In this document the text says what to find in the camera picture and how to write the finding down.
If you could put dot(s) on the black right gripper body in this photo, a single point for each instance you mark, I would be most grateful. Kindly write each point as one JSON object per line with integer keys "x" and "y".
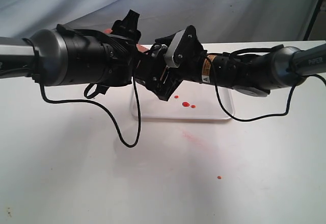
{"x": 171, "y": 79}

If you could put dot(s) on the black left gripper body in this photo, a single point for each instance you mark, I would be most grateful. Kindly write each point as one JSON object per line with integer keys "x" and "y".
{"x": 120, "y": 51}

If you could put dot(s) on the red sauce squeeze bottle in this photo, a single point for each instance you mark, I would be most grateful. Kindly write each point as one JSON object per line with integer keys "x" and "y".
{"x": 140, "y": 48}

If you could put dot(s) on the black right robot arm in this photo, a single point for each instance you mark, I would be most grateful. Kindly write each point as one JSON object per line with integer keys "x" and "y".
{"x": 251, "y": 71}

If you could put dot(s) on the red sauce drops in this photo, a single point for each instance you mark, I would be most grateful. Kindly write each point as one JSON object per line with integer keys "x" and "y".
{"x": 185, "y": 103}

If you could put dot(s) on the white rectangular plastic tray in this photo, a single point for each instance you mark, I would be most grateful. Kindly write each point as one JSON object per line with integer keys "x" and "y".
{"x": 203, "y": 96}

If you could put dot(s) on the grey backdrop cloth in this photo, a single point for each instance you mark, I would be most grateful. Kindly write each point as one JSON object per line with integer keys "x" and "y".
{"x": 215, "y": 20}

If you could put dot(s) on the black stand pole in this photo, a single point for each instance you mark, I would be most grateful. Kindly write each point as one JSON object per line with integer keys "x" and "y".
{"x": 317, "y": 9}

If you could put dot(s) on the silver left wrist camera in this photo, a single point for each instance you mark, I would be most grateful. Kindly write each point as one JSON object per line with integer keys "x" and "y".
{"x": 152, "y": 63}

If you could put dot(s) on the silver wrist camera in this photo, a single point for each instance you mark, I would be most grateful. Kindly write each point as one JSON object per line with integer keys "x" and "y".
{"x": 180, "y": 47}
{"x": 152, "y": 63}

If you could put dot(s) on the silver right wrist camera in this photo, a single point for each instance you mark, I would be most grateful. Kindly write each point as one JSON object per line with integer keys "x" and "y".
{"x": 180, "y": 47}

